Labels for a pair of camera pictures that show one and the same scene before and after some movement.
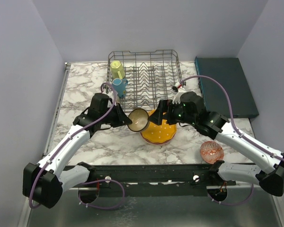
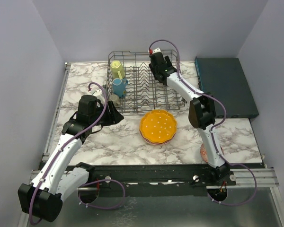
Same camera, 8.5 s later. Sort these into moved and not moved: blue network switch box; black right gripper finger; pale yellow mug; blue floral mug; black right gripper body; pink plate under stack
Moved: black right gripper body; black right gripper finger
Not moved: pale yellow mug; pink plate under stack; blue network switch box; blue floral mug
